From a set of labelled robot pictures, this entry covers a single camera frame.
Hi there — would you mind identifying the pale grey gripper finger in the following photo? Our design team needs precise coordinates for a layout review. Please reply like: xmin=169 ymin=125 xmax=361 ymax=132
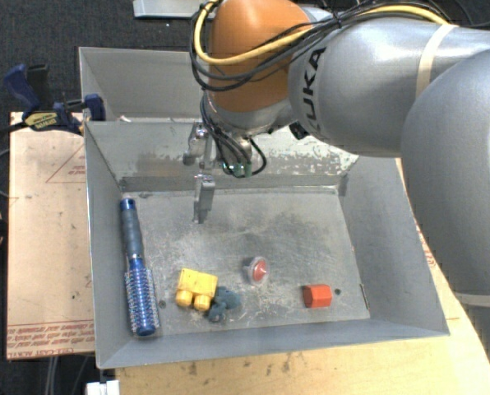
xmin=192 ymin=174 xmax=206 ymax=225
xmin=202 ymin=178 xmax=217 ymax=222

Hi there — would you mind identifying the yellow toy building block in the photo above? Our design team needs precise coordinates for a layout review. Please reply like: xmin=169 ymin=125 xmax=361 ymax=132
xmin=174 ymin=267 xmax=220 ymax=314

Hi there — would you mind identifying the blue round hairbrush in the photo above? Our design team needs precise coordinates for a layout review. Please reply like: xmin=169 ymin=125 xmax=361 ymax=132
xmin=118 ymin=197 xmax=162 ymax=337

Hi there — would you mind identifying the red and clear spinning top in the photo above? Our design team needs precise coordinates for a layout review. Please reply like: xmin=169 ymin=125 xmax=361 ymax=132
xmin=242 ymin=255 xmax=270 ymax=286

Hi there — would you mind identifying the grey metal bin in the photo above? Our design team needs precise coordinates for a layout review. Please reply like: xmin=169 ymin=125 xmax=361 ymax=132
xmin=78 ymin=46 xmax=451 ymax=370

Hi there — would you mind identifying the grey-blue toy figure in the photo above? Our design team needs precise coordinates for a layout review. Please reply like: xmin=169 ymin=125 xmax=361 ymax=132
xmin=207 ymin=286 xmax=243 ymax=324

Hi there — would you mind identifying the red-orange hexagonal block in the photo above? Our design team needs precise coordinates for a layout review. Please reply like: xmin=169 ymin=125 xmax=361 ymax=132
xmin=302 ymin=283 xmax=334 ymax=309

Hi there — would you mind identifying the brown cardboard board red print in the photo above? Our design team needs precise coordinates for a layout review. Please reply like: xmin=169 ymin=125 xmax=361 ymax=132
xmin=6 ymin=111 xmax=96 ymax=361

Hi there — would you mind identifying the black cylinder on white bracket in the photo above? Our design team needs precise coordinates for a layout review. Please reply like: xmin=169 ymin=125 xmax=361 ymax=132
xmin=289 ymin=120 xmax=312 ymax=142

